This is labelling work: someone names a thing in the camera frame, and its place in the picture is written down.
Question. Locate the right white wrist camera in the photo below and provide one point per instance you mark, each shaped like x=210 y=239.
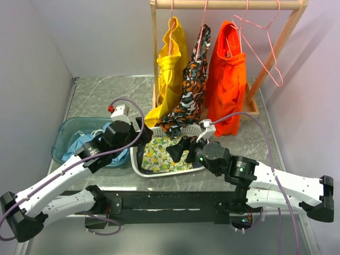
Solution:
x=207 y=130

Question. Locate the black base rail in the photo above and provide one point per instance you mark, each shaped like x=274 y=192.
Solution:
x=152 y=207

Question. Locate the orange shorts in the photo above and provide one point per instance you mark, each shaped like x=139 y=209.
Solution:
x=227 y=75

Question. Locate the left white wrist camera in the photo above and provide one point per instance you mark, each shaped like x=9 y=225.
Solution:
x=119 y=113

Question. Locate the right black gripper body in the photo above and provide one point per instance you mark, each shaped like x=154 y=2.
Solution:
x=197 y=153

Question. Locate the white perforated basket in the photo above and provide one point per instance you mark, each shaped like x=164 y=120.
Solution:
x=193 y=130

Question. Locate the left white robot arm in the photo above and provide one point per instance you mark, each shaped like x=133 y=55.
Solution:
x=30 y=210

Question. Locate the pink hanger under yellow shorts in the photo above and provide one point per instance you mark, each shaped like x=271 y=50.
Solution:
x=171 y=30

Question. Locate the camouflage print shorts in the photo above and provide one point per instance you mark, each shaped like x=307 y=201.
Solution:
x=188 y=110

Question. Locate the lemon print cloth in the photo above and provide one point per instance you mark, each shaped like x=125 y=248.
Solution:
x=157 y=160

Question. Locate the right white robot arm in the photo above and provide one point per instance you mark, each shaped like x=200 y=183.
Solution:
x=257 y=185

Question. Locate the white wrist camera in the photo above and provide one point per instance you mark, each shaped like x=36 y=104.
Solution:
x=119 y=113
x=207 y=130

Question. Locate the pink hanger under camouflage shorts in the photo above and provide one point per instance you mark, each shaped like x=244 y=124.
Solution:
x=201 y=31

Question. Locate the teal plastic basin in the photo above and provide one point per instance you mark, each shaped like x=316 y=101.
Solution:
x=74 y=133

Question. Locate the wooden clothes rack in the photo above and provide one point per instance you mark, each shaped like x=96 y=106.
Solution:
x=297 y=9

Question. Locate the yellow shorts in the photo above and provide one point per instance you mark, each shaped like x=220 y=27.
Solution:
x=170 y=80

